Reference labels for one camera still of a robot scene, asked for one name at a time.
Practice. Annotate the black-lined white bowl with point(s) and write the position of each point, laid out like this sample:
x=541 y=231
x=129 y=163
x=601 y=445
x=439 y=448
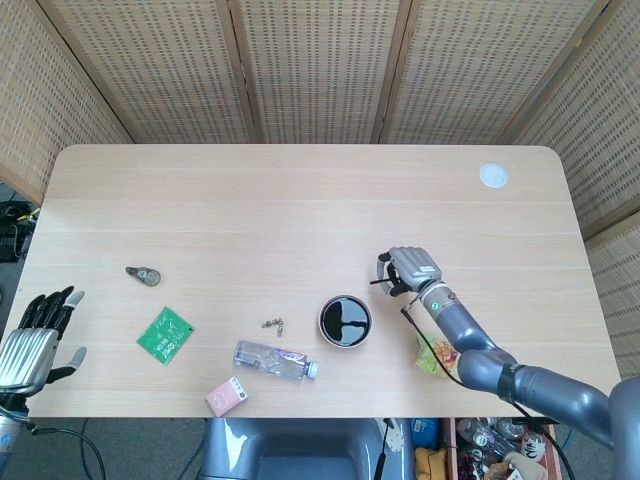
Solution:
x=346 y=321

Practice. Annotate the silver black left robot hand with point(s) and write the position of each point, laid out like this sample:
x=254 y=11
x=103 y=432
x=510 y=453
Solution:
x=27 y=350

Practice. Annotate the woven wooden folding screen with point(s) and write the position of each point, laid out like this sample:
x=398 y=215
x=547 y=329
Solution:
x=320 y=65

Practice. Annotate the clear plastic water bottle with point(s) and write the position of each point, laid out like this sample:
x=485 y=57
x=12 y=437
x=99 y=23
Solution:
x=270 y=359

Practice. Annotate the black equipment on floor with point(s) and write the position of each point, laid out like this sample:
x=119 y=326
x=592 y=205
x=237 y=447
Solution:
x=12 y=235

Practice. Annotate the green tea sachet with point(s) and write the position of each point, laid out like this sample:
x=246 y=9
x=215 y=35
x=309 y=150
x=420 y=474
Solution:
x=165 y=336

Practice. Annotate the red crate of clutter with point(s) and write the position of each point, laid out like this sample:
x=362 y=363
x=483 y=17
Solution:
x=500 y=445

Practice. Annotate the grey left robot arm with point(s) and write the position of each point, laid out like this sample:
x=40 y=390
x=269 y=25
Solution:
x=7 y=440

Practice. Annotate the green snack bag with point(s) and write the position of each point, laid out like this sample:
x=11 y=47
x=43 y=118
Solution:
x=428 y=361

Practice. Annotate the pink paper box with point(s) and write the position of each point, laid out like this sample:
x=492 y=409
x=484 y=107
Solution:
x=226 y=397

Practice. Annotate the grey robot torso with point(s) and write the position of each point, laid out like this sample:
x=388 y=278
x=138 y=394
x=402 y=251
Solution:
x=300 y=450

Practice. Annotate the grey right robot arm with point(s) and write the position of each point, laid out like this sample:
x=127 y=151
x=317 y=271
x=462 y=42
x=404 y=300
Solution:
x=545 y=385

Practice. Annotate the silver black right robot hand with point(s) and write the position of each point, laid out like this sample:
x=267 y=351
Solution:
x=415 y=265

